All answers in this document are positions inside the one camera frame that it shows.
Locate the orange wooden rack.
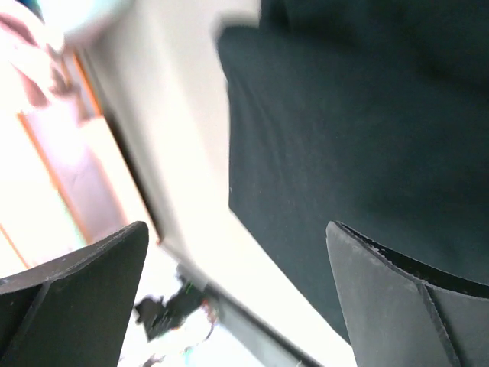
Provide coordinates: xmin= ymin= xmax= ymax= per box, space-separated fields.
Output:
xmin=1 ymin=54 xmax=128 ymax=273

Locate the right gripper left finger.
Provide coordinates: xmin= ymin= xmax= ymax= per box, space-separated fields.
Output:
xmin=1 ymin=222 xmax=149 ymax=367

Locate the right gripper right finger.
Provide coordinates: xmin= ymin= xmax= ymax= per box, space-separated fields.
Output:
xmin=326 ymin=222 xmax=488 ymax=366

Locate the black t-shirt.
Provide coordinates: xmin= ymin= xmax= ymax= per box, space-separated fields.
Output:
xmin=217 ymin=1 xmax=488 ymax=338

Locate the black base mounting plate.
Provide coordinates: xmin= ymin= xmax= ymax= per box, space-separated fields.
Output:
xmin=134 ymin=265 xmax=320 ymax=366

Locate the pink t-shirt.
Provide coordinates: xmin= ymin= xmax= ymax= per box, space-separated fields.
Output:
xmin=1 ymin=1 xmax=86 ymax=119

